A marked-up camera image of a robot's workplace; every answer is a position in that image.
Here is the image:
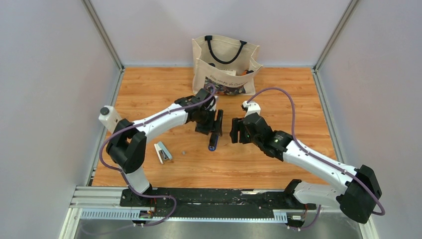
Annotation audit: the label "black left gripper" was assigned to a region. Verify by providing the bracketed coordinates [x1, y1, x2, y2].
[196, 109, 223, 137]

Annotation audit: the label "blue black stapler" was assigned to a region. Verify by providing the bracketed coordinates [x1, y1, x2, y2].
[208, 133, 219, 151]

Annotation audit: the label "light blue white stapler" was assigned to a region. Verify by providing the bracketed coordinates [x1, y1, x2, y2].
[154, 141, 173, 164]

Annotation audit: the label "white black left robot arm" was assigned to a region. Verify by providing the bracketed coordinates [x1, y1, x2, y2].
[99, 89, 223, 207]

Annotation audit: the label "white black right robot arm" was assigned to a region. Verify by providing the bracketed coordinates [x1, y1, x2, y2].
[229, 113, 382, 224]

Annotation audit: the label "beige canvas tote bag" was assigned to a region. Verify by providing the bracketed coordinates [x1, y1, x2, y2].
[192, 35, 263, 96]

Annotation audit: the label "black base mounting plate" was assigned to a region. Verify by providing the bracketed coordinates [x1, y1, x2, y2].
[119, 187, 317, 219]

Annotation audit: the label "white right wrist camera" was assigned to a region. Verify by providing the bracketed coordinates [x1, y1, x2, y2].
[241, 101, 261, 117]

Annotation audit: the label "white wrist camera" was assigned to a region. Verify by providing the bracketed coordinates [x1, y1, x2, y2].
[209, 96, 218, 111]
[241, 101, 261, 117]

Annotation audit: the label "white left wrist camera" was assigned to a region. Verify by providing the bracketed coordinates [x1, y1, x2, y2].
[209, 96, 218, 111]

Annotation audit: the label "aluminium frame rail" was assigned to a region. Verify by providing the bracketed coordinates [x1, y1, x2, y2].
[59, 186, 380, 239]

